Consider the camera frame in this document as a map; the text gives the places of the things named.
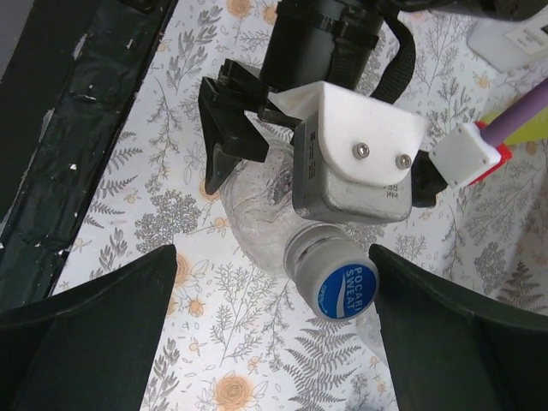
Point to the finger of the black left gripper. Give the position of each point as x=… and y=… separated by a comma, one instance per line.
x=426, y=181

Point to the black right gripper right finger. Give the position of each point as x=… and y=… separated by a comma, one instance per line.
x=449, y=348

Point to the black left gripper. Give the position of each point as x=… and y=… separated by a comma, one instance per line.
x=358, y=45

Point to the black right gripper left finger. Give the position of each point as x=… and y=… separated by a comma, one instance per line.
x=91, y=347

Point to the clear plastic bottle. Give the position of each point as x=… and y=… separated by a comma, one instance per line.
x=257, y=198

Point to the white blue cap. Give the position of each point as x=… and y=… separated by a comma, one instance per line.
x=332, y=274

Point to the yellow squeeze bottle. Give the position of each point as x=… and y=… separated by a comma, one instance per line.
x=533, y=130

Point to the white bottle black cap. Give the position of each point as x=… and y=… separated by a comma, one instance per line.
x=507, y=46

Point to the floral tablecloth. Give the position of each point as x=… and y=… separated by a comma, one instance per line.
x=235, y=338

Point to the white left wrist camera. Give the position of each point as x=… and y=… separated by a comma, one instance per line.
x=352, y=154

